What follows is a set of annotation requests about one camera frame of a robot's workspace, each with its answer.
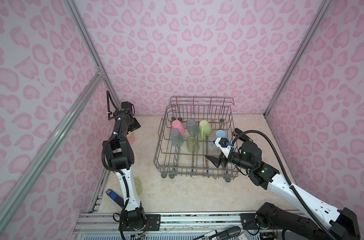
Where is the blue handled white mug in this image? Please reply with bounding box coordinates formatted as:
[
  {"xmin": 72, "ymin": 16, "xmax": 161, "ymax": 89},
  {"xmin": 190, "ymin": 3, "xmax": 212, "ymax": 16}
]
[{"xmin": 211, "ymin": 130, "xmax": 228, "ymax": 147}]

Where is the transparent pink cup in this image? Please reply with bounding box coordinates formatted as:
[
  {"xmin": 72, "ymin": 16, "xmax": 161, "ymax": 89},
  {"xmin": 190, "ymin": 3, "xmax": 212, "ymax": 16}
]
[{"xmin": 127, "ymin": 132, "xmax": 136, "ymax": 144}]

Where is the pink plastic cup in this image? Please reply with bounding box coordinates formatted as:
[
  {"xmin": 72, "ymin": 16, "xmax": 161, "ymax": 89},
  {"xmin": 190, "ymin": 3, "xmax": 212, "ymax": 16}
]
[{"xmin": 172, "ymin": 120, "xmax": 186, "ymax": 136}]

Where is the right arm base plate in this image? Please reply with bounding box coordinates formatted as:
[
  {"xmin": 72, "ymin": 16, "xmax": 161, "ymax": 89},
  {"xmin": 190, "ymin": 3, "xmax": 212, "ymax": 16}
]
[{"xmin": 240, "ymin": 213, "xmax": 283, "ymax": 233}]

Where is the light green textured cup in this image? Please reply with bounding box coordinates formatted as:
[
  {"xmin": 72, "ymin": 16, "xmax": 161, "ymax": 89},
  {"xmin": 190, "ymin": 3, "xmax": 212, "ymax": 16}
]
[{"xmin": 134, "ymin": 178, "xmax": 143, "ymax": 195}]

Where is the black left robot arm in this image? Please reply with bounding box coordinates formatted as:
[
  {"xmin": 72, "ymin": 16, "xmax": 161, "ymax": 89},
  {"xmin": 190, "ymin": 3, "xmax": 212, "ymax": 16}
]
[{"xmin": 102, "ymin": 91, "xmax": 147, "ymax": 232}]

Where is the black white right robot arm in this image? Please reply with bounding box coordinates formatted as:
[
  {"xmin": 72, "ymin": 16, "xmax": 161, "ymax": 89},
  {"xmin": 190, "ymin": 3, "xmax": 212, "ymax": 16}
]
[{"xmin": 205, "ymin": 130, "xmax": 361, "ymax": 240}]

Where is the blue black small box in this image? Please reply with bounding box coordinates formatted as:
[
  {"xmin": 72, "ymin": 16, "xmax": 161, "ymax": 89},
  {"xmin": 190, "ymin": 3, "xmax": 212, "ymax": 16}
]
[{"xmin": 106, "ymin": 189, "xmax": 124, "ymax": 208}]

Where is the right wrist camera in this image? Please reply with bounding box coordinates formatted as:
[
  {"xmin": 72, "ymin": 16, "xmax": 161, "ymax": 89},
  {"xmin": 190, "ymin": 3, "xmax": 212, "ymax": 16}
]
[{"xmin": 214, "ymin": 138, "xmax": 233, "ymax": 159}]

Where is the grey wire dish rack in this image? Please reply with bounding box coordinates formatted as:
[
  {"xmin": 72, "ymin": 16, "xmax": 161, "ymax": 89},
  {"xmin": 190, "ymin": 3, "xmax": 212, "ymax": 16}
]
[{"xmin": 154, "ymin": 96, "xmax": 238, "ymax": 183}]

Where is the cream green-handled mug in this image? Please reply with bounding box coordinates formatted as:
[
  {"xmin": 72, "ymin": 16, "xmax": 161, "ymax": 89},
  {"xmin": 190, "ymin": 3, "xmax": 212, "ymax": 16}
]
[{"xmin": 199, "ymin": 120, "xmax": 212, "ymax": 140}]

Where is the black stapler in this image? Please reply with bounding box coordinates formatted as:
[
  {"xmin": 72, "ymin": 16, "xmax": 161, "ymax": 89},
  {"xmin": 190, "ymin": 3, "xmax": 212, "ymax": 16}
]
[{"xmin": 233, "ymin": 128, "xmax": 253, "ymax": 142}]

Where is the teal textured plastic cup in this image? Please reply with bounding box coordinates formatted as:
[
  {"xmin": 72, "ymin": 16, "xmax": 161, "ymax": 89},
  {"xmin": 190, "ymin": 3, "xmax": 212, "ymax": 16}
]
[{"xmin": 186, "ymin": 119, "xmax": 200, "ymax": 137}]

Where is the black marker pen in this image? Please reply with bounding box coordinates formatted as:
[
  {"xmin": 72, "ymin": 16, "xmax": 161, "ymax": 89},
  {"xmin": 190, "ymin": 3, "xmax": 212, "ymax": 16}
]
[{"xmin": 194, "ymin": 226, "xmax": 241, "ymax": 240}]

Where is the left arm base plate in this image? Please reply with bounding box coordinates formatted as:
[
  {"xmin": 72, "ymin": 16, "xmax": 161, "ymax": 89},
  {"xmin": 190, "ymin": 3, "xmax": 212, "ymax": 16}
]
[{"xmin": 119, "ymin": 214, "xmax": 161, "ymax": 232}]

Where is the green transparent glass cup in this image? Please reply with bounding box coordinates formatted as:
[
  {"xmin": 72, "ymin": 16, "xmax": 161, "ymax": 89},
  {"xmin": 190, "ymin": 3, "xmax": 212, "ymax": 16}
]
[{"xmin": 186, "ymin": 136, "xmax": 200, "ymax": 154}]

